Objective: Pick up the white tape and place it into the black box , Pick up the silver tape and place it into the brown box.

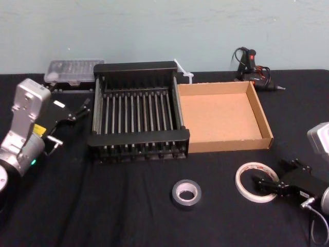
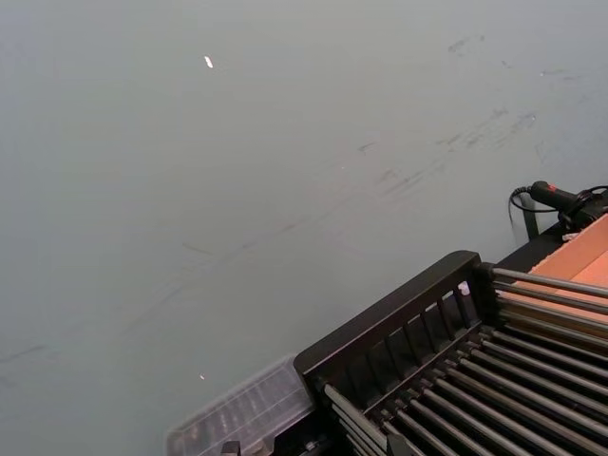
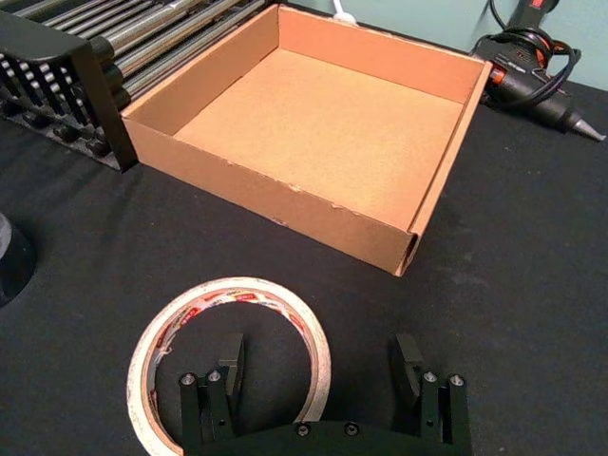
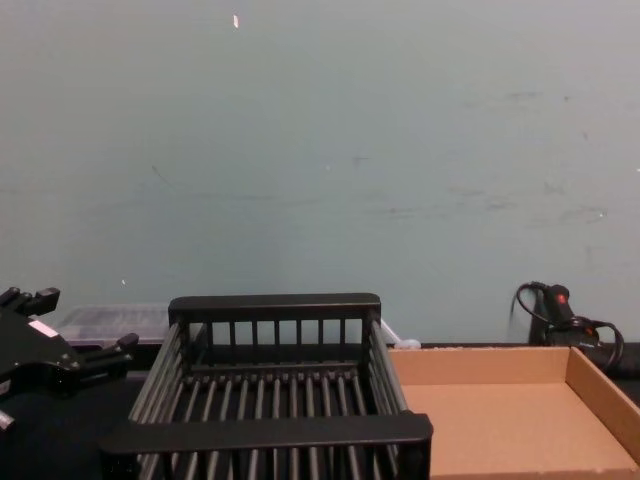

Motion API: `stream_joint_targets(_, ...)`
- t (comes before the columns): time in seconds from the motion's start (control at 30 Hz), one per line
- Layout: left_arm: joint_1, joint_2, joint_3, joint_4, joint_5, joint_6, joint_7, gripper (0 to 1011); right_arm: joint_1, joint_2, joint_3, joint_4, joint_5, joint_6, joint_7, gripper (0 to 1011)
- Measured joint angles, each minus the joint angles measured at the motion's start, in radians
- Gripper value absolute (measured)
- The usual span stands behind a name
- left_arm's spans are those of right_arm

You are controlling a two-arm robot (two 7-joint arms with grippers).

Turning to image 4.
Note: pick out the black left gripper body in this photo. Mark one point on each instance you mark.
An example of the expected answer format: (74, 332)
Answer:
(35, 352)

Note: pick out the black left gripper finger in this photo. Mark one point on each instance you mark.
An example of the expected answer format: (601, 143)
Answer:
(107, 354)
(30, 299)

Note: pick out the clear plastic case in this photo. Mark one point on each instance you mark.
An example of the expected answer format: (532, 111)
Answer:
(117, 325)

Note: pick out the black rack with steel bars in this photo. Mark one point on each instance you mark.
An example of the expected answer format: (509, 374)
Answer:
(272, 380)

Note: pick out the small white plastic piece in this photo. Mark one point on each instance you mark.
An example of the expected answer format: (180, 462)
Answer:
(405, 342)

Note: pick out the shallow brown cardboard tray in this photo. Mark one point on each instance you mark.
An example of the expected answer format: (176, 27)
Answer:
(505, 400)

